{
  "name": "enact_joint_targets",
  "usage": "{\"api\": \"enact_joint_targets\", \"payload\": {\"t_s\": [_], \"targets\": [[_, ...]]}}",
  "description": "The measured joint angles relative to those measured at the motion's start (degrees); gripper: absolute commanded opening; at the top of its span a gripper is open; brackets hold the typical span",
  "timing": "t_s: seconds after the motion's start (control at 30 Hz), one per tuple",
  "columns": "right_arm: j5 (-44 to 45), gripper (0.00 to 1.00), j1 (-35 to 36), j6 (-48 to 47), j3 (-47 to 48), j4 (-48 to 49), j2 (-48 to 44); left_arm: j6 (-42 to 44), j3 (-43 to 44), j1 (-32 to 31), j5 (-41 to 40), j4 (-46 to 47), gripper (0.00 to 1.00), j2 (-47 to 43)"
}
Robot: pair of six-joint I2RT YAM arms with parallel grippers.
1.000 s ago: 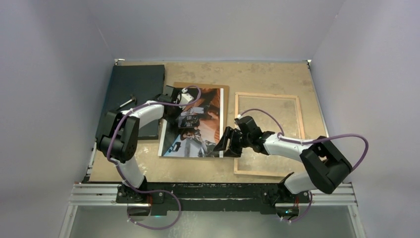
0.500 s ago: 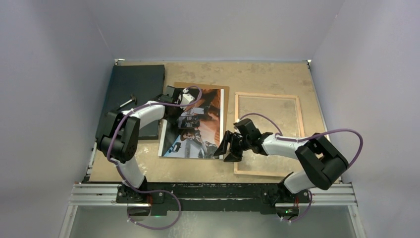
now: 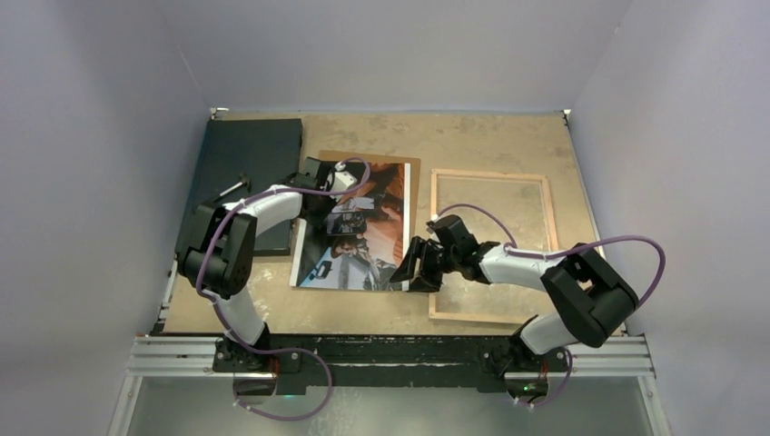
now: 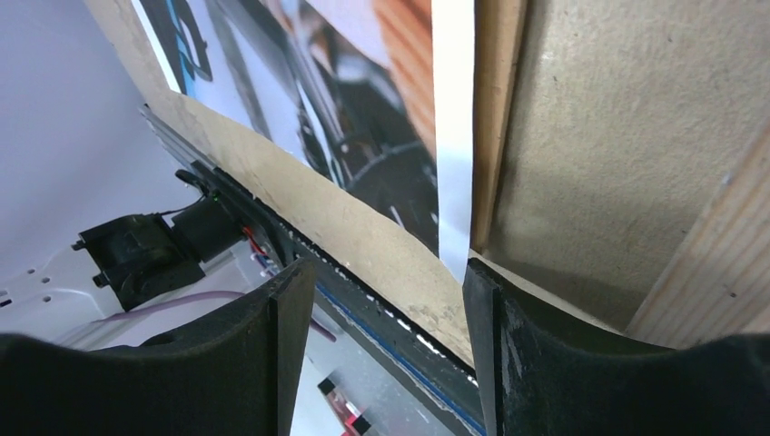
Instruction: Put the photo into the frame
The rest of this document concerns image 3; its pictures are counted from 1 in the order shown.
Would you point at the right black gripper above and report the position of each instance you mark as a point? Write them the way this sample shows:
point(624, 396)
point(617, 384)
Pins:
point(427, 282)

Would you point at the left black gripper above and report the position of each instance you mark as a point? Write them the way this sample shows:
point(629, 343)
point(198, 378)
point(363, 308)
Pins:
point(317, 221)

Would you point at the printed photo with white border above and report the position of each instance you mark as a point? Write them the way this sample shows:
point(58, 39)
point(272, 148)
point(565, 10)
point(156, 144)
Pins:
point(361, 243)

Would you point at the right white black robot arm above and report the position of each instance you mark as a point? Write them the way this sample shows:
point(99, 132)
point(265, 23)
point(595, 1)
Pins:
point(590, 298)

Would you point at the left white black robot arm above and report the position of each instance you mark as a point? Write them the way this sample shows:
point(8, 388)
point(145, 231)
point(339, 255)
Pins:
point(218, 240)

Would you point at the small black metal hammer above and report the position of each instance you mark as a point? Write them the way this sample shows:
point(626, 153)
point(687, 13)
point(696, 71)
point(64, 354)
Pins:
point(243, 184)

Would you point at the black flat box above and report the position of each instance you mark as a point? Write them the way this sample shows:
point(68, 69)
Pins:
point(265, 150)

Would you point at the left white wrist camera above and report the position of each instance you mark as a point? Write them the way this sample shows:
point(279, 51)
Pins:
point(342, 180)

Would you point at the brown frame backing board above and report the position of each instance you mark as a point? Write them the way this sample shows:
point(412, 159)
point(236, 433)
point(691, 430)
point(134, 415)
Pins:
point(413, 178)

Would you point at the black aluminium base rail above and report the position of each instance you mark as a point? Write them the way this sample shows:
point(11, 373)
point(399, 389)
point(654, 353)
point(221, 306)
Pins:
point(486, 364)

